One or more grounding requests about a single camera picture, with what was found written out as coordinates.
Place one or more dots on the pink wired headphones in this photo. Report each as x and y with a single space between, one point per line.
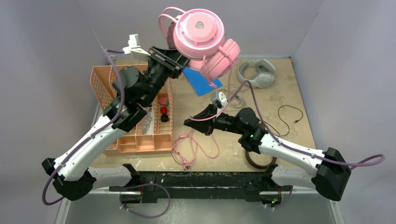
199 35

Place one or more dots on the black base frame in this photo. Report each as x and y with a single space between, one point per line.
247 186

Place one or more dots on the clear ruler pack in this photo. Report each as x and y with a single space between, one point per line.
147 126

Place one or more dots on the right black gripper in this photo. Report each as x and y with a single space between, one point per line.
207 125

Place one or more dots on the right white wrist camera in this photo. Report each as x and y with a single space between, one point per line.
218 98

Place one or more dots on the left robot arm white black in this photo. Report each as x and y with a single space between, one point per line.
71 174

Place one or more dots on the pink grey eraser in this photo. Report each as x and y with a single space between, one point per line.
163 101

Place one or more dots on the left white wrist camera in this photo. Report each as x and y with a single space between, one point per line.
133 47

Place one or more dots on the grey over-ear headphones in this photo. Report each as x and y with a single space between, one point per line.
263 78

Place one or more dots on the blue notebook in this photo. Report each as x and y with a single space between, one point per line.
197 82

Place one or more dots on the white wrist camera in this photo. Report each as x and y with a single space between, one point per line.
218 98
133 47

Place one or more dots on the red black stamp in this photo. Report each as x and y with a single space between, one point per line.
164 117

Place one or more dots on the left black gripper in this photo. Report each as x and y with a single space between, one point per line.
168 59

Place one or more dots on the peach plastic desk organizer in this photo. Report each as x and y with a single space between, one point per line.
134 142

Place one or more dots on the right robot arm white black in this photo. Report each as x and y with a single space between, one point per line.
324 171

